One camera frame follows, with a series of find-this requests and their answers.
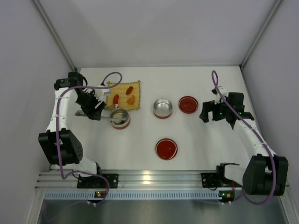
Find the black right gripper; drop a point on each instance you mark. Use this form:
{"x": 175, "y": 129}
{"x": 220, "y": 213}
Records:
{"x": 210, "y": 111}

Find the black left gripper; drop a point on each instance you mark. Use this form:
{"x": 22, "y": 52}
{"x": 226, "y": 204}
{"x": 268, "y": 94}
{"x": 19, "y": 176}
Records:
{"x": 92, "y": 107}

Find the steel tongs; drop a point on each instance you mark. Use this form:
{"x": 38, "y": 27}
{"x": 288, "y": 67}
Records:
{"x": 80, "y": 113}

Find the long red sausage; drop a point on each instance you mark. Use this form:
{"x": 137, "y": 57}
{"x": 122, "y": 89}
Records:
{"x": 116, "y": 101}

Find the beige rice ball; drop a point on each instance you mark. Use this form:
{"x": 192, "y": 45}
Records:
{"x": 118, "y": 116}

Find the small red sausage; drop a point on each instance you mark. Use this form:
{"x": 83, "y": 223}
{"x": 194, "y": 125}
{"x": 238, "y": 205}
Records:
{"x": 129, "y": 90}

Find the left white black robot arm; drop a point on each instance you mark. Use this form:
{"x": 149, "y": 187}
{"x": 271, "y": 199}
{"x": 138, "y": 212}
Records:
{"x": 59, "y": 144}

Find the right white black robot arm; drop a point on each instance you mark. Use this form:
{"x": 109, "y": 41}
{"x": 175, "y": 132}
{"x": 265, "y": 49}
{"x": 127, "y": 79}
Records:
{"x": 266, "y": 172}

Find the back red lid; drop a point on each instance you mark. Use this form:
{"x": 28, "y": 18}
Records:
{"x": 188, "y": 104}

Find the red lid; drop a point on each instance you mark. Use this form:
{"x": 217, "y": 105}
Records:
{"x": 188, "y": 104}
{"x": 166, "y": 149}

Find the bamboo serving mat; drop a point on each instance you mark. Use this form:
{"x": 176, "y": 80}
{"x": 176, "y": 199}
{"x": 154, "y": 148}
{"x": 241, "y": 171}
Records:
{"x": 120, "y": 89}

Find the left steel bowl red base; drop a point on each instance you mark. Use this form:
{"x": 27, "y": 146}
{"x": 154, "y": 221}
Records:
{"x": 121, "y": 124}

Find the steel bowl red base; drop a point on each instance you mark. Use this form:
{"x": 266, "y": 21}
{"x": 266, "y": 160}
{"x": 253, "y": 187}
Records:
{"x": 121, "y": 124}
{"x": 162, "y": 108}

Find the centre steel bowl red base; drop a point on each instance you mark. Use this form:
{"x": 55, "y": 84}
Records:
{"x": 162, "y": 108}

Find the front red lid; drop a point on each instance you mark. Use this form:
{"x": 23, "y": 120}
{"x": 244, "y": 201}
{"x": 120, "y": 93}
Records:
{"x": 166, "y": 149}

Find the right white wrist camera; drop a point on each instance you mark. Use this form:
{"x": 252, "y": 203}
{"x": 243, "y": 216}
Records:
{"x": 222, "y": 91}

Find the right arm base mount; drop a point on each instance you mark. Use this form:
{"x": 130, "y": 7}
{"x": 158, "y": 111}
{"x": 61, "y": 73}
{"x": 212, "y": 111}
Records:
{"x": 215, "y": 180}

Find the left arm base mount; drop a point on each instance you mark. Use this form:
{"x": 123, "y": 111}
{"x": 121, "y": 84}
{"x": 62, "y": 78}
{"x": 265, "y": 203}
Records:
{"x": 94, "y": 182}

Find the aluminium front frame rail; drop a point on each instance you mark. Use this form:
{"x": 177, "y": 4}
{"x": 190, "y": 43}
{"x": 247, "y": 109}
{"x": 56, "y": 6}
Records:
{"x": 130, "y": 180}

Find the white slotted cable duct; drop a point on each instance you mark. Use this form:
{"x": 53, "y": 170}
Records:
{"x": 135, "y": 195}

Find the left aluminium corner post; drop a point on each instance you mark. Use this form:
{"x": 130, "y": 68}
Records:
{"x": 54, "y": 34}

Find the aluminium corner post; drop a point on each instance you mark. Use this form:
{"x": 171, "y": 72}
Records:
{"x": 267, "y": 21}
{"x": 54, "y": 34}

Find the right aluminium corner post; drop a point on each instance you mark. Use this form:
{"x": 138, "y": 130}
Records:
{"x": 267, "y": 21}

